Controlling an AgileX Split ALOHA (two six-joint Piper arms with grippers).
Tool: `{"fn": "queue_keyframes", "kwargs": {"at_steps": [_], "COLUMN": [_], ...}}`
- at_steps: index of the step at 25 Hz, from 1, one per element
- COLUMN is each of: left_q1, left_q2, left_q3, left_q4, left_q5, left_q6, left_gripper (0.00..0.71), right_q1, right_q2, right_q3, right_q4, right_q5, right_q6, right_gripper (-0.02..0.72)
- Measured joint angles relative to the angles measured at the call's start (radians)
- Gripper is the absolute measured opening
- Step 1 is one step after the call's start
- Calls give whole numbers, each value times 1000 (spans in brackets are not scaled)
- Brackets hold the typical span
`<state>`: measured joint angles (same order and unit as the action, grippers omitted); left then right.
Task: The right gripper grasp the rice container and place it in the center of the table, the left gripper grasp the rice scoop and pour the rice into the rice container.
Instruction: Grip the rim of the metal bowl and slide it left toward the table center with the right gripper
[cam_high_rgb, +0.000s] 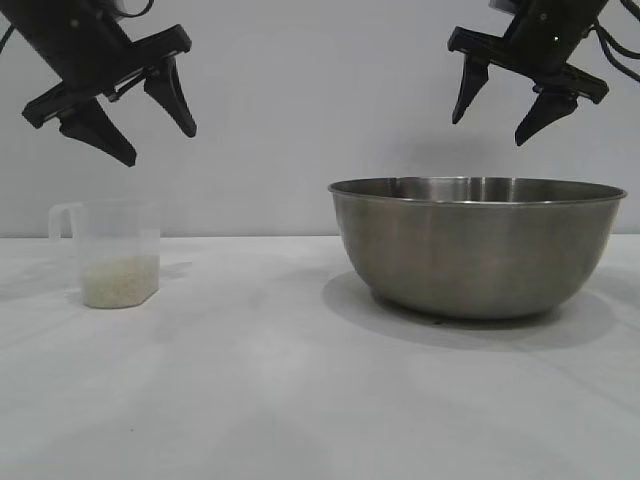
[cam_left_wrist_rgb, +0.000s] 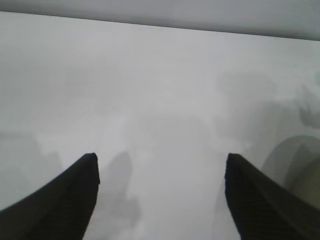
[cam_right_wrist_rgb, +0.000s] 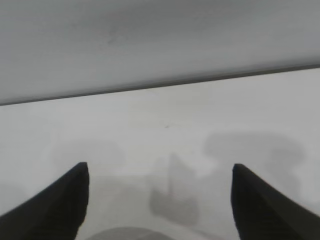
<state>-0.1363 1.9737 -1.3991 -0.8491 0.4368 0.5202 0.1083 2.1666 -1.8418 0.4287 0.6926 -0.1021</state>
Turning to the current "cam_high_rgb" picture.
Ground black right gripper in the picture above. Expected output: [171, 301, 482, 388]
[447, 0, 610, 147]

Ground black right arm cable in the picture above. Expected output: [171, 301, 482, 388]
[582, 0, 640, 84]

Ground clear plastic measuring cup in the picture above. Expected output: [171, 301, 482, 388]
[48, 199, 162, 309]

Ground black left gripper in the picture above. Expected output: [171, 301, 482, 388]
[0, 0, 198, 169]

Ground white uncooked rice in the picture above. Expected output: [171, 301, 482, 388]
[81, 253, 161, 308]

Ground stainless steel mixing bowl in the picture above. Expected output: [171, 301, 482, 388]
[327, 175, 629, 321]

